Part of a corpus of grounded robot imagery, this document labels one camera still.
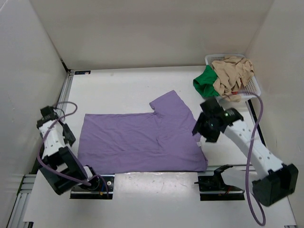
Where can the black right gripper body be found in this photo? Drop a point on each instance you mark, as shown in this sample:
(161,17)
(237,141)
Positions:
(206,123)

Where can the green t shirt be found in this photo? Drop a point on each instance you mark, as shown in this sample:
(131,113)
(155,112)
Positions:
(203,84)

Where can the aluminium front rail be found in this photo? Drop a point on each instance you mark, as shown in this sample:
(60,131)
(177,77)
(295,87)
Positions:
(212,168)

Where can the white front cover board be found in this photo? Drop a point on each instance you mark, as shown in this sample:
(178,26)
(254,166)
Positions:
(140,200)

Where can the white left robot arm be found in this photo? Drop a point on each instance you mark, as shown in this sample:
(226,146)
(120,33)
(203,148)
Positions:
(61,168)

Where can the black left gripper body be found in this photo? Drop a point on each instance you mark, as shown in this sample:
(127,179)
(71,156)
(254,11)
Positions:
(68,135)

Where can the purple t shirt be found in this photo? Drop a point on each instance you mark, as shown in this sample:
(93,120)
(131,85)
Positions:
(161,140)

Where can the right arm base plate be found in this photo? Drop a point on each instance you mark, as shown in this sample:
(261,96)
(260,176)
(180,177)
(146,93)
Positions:
(209,191)

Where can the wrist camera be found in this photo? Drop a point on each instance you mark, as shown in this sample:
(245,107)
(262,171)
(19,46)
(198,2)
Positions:
(48,113)
(211,107)

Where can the white plastic basket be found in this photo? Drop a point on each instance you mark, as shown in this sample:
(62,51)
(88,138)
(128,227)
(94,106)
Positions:
(245,91)

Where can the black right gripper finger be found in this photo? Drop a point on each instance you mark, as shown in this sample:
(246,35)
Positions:
(211,136)
(199,125)

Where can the beige t shirt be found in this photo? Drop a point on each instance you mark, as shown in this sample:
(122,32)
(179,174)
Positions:
(232,73)

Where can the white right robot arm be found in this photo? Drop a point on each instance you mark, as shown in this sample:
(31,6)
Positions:
(274,180)

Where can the aluminium table edge rail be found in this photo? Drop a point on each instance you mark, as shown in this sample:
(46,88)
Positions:
(62,107)

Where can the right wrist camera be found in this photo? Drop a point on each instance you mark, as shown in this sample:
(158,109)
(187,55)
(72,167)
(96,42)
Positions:
(211,107)

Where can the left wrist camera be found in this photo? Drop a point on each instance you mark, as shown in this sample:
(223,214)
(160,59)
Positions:
(48,113)

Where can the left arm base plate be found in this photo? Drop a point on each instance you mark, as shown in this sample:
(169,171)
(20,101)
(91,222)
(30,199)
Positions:
(102,188)

